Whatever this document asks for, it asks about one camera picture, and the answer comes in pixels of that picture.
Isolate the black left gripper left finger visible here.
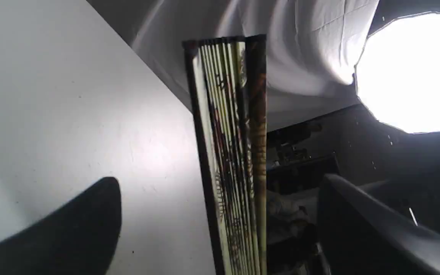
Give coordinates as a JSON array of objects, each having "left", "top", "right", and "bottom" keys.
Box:
[{"left": 0, "top": 176, "right": 122, "bottom": 275}]

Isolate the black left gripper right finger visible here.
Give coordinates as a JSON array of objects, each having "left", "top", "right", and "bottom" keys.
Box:
[{"left": 317, "top": 174, "right": 440, "bottom": 275}]

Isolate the painted folding paper fan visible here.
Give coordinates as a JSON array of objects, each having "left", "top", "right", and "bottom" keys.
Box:
[{"left": 182, "top": 34, "right": 267, "bottom": 275}]

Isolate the bright studio softbox light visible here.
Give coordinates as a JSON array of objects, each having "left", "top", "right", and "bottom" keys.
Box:
[{"left": 354, "top": 12, "right": 440, "bottom": 134}]

